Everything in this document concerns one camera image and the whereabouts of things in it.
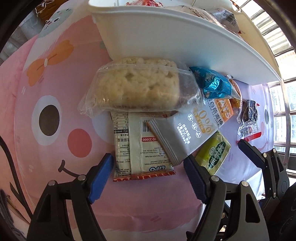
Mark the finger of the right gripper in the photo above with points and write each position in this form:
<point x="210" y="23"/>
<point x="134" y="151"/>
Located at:
<point x="260" y="160"/>

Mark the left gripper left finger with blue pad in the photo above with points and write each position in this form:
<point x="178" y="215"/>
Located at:
<point x="50" y="220"/>

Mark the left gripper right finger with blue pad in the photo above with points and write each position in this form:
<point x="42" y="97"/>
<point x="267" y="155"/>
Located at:
<point x="232" y="211"/>

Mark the dark dates clear packet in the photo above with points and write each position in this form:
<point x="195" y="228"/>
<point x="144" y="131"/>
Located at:
<point x="249" y="128"/>

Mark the orange oats protein bar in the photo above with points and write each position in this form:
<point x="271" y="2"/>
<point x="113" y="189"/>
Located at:
<point x="182" y="133"/>

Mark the large white snack bag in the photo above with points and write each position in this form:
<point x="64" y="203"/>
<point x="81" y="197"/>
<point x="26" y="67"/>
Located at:
<point x="226" y="18"/>

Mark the clear bag printed label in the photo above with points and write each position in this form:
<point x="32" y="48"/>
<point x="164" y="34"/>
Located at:
<point x="201" y="13"/>

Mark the red snack packet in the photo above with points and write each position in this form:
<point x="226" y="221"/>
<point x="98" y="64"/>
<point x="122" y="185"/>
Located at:
<point x="144" y="3"/>

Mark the green snack packet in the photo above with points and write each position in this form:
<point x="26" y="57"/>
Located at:
<point x="213" y="153"/>

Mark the white Lipo biscuit packet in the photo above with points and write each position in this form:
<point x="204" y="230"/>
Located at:
<point x="138" y="154"/>

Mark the small golden pastry packet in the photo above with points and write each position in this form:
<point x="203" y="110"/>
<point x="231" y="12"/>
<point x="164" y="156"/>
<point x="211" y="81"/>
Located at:
<point x="236" y="96"/>

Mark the pink cartoon tablecloth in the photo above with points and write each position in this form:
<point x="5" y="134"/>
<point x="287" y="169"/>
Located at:
<point x="53" y="139"/>

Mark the window metal grille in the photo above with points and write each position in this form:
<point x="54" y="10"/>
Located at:
<point x="275" y="21"/>

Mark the blue foil snack packet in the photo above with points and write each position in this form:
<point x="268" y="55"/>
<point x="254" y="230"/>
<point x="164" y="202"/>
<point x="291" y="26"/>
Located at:
<point x="213" y="84"/>

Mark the rice puff cake bag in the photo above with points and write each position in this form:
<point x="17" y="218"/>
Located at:
<point x="136" y="84"/>

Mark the white plastic storage bin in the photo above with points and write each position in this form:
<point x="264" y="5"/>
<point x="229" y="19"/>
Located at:
<point x="154" y="32"/>

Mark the pink bed sheet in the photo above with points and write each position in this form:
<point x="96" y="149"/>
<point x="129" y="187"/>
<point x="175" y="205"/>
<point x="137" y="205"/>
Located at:
<point x="11" y="71"/>

